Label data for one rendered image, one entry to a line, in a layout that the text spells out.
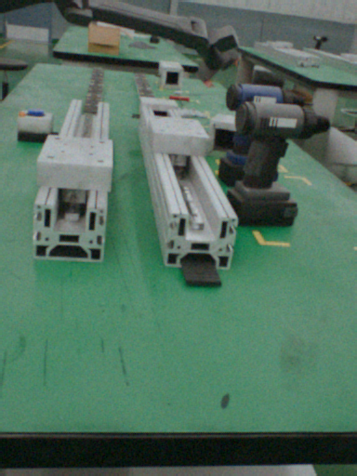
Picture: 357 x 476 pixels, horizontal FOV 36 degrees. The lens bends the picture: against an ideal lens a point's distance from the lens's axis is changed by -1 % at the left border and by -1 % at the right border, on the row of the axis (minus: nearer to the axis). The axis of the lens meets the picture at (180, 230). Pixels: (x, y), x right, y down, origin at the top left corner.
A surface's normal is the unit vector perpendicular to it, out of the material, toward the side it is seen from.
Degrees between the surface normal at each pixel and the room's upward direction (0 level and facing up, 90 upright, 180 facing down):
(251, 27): 90
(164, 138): 90
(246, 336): 0
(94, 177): 90
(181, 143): 90
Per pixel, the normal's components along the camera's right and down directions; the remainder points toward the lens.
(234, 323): 0.12, -0.91
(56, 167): 0.11, 0.40
